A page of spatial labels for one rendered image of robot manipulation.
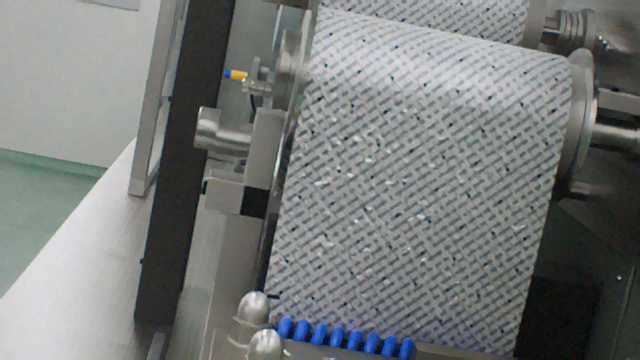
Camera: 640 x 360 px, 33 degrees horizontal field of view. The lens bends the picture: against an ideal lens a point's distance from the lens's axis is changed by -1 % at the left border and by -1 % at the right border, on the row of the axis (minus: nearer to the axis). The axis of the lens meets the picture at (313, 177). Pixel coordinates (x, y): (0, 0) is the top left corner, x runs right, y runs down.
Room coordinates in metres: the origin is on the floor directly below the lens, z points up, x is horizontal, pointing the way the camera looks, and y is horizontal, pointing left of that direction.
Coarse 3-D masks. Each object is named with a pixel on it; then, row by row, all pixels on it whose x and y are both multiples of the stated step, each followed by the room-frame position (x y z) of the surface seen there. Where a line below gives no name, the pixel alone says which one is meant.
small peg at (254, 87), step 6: (246, 78) 1.00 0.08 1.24; (246, 84) 0.99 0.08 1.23; (252, 84) 1.00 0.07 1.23; (258, 84) 1.00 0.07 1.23; (264, 84) 1.00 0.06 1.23; (270, 84) 1.00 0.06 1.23; (246, 90) 1.00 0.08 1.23; (252, 90) 1.00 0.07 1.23; (258, 90) 1.00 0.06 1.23; (264, 90) 1.00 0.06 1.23; (270, 90) 1.00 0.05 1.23; (270, 96) 1.00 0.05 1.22
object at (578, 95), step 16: (304, 16) 1.02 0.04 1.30; (304, 32) 0.97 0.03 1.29; (304, 48) 0.96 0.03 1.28; (576, 80) 0.99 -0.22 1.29; (576, 96) 0.98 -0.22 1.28; (288, 112) 0.97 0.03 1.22; (576, 112) 0.97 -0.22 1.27; (576, 128) 0.97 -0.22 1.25; (576, 144) 0.97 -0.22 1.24; (560, 160) 0.98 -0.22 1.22; (560, 176) 0.99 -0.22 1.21
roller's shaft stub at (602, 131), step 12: (600, 120) 1.02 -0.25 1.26; (612, 120) 1.02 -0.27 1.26; (624, 120) 1.03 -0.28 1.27; (636, 120) 1.02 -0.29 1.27; (600, 132) 1.01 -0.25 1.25; (612, 132) 1.02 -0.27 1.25; (624, 132) 1.02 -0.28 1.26; (636, 132) 1.01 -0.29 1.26; (600, 144) 1.02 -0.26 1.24; (612, 144) 1.02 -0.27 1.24; (624, 144) 1.02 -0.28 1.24; (636, 144) 1.01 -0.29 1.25; (624, 156) 1.03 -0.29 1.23; (636, 156) 1.02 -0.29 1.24
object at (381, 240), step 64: (320, 192) 0.95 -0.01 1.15; (384, 192) 0.95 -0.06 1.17; (448, 192) 0.96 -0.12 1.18; (512, 192) 0.96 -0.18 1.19; (320, 256) 0.95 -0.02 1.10; (384, 256) 0.95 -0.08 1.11; (448, 256) 0.96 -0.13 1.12; (512, 256) 0.96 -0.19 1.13; (320, 320) 0.95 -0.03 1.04; (384, 320) 0.95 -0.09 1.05; (448, 320) 0.96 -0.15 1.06; (512, 320) 0.96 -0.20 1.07
